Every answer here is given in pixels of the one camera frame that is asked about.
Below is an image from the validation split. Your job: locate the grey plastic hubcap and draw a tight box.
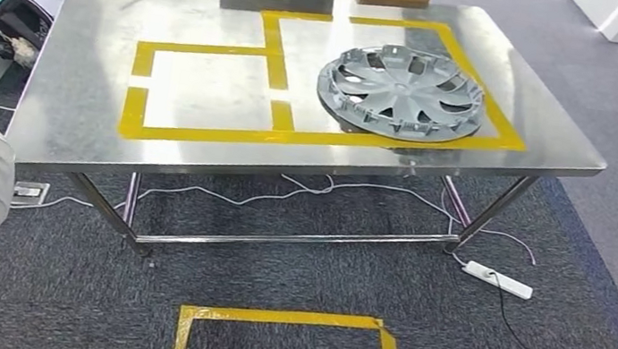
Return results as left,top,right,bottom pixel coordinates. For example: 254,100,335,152
310,34,491,151

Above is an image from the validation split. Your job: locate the metal floor socket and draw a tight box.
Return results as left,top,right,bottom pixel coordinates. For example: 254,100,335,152
12,179,52,209

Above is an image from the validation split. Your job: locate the white power strip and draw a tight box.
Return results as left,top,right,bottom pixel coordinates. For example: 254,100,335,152
460,260,537,302

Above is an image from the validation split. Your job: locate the long white cable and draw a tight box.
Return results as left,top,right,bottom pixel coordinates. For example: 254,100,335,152
12,132,546,279

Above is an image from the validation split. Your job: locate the white plinth with light strip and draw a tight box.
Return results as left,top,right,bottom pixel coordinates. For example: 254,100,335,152
560,0,618,43

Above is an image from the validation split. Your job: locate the large yellow tape frame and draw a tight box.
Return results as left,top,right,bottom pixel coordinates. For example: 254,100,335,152
244,0,544,174

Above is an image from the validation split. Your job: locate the stainless steel workbench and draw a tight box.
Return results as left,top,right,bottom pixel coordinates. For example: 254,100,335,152
0,0,618,316

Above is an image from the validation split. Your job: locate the yellow floor tape square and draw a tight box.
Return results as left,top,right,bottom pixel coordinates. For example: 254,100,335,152
174,292,415,349

